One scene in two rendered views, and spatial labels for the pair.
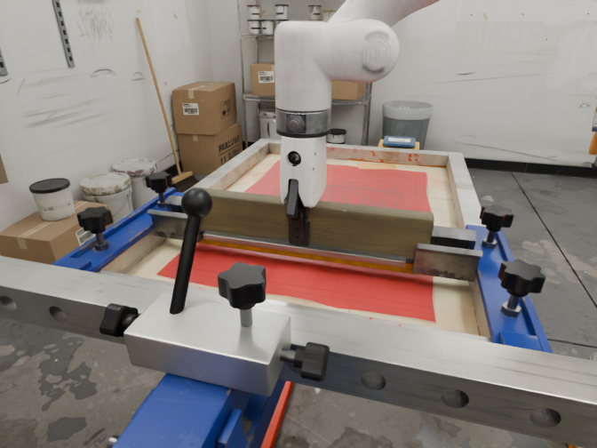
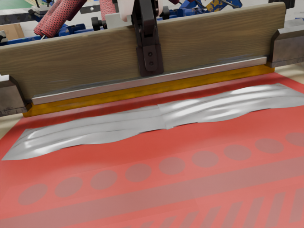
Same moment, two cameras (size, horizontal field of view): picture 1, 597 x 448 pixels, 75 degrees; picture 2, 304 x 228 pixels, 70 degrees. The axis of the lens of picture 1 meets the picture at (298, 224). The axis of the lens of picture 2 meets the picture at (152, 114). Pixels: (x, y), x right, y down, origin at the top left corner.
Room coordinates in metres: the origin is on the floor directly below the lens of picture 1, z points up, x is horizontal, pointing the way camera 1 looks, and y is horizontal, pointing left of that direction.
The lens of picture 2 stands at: (0.84, -0.12, 1.08)
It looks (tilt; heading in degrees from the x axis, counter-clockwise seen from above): 26 degrees down; 161
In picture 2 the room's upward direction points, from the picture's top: 9 degrees counter-clockwise
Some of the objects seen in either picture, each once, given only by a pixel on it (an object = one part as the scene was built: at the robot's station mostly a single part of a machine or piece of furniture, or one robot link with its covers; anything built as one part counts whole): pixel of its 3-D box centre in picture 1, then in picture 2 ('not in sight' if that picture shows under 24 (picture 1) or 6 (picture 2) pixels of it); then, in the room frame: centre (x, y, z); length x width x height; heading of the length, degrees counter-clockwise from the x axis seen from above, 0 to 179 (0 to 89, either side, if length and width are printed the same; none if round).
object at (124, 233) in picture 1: (139, 238); not in sight; (0.58, 0.27, 0.98); 0.30 x 0.05 x 0.07; 165
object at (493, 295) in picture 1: (493, 291); not in sight; (0.43, -0.27, 0.98); 0.30 x 0.05 x 0.07; 165
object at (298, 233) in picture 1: (297, 228); not in sight; (0.52, 0.00, 1.03); 0.03 x 0.03 x 0.07; 75
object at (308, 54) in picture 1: (333, 65); not in sight; (0.55, -0.05, 1.25); 0.15 x 0.10 x 0.11; 107
